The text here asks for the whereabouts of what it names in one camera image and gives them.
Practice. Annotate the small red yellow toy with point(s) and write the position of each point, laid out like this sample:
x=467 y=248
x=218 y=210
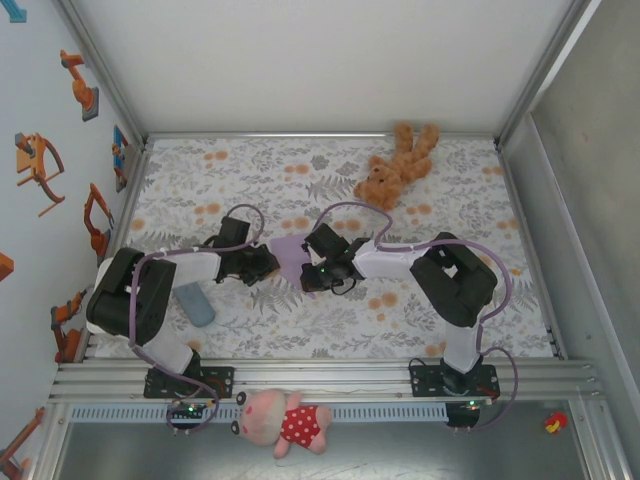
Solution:
x=555 y=424

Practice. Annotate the pink pig plush toy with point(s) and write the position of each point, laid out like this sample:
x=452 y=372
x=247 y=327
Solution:
x=300 y=422

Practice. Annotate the small controller board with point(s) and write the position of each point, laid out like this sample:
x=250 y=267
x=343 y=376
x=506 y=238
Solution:
x=187 y=410
x=475 y=404

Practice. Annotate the lilac cloth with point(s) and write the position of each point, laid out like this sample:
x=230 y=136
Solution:
x=287 y=250

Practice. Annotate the blue wall sticker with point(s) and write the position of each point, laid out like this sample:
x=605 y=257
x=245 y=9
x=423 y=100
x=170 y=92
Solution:
x=16 y=12

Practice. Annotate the brown teddy bear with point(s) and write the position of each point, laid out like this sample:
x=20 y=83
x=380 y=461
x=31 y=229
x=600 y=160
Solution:
x=387 y=175

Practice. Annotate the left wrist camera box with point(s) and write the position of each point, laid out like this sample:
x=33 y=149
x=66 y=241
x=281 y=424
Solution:
x=235 y=232

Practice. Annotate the floral tablecloth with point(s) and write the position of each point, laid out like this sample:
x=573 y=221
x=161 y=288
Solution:
x=250 y=165

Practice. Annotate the blue-grey fabric roll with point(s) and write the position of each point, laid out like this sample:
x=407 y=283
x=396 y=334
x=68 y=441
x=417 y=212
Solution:
x=197 y=305

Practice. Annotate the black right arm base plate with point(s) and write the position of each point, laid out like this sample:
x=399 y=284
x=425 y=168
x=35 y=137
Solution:
x=425 y=382

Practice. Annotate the aluminium frame post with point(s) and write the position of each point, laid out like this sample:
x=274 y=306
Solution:
x=545 y=65
x=100 y=65

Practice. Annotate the blue orange robot sticker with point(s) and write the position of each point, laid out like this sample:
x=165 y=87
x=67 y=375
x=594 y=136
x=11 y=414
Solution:
x=120 y=160

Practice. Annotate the orange chair-shaped robot sticker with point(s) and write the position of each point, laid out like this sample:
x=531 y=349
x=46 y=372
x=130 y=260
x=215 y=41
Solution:
x=30 y=160

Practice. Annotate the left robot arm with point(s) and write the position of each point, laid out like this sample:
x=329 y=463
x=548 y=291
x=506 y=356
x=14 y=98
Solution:
x=125 y=295

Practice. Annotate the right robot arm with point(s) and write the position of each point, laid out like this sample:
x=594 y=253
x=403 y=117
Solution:
x=455 y=280

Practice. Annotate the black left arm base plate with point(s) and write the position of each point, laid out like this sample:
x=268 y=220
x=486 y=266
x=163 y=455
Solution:
x=225 y=382

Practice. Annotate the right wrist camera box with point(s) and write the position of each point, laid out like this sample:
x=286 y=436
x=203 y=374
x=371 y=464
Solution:
x=325 y=239

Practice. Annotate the thin aluminium frame rail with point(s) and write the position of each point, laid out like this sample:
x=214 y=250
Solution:
x=300 y=135

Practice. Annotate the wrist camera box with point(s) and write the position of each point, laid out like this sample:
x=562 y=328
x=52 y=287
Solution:
x=235 y=232
x=325 y=239

